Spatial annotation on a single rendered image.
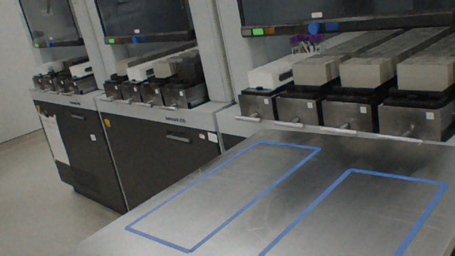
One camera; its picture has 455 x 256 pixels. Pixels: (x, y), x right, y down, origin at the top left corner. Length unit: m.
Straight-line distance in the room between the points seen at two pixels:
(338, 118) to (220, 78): 0.53
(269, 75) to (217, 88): 0.31
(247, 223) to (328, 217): 0.11
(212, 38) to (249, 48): 0.16
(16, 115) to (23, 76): 0.37
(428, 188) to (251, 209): 0.25
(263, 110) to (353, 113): 0.30
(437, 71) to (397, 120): 0.13
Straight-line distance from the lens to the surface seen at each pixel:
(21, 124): 4.65
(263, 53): 1.43
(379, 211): 0.62
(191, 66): 1.59
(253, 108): 1.31
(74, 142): 2.61
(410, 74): 1.09
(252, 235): 0.60
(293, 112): 1.21
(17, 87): 4.61
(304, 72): 1.24
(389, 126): 1.06
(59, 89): 2.51
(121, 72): 2.02
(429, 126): 1.02
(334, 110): 1.13
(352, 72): 1.16
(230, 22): 1.41
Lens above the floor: 1.14
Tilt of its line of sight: 19 degrees down
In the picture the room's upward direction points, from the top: 12 degrees counter-clockwise
